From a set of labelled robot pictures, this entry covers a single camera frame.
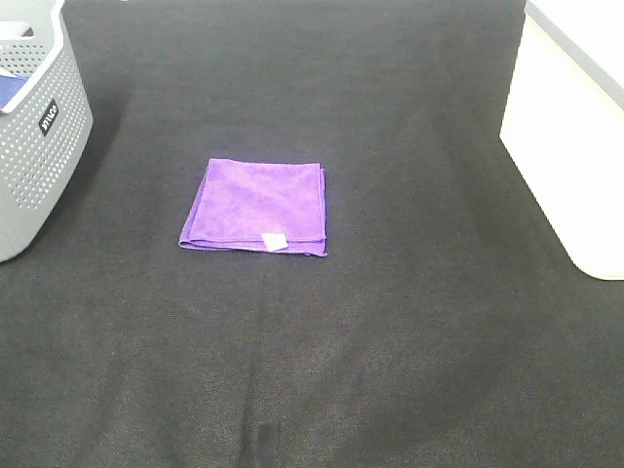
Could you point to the purple towel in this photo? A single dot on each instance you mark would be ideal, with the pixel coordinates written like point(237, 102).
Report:
point(258, 207)

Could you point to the white plastic basket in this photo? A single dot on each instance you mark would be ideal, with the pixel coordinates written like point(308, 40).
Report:
point(563, 126)

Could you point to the grey perforated laundry basket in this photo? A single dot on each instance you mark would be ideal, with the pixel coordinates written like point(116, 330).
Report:
point(46, 125)

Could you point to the blue cloth in basket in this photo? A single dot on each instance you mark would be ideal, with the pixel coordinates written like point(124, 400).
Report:
point(9, 86)

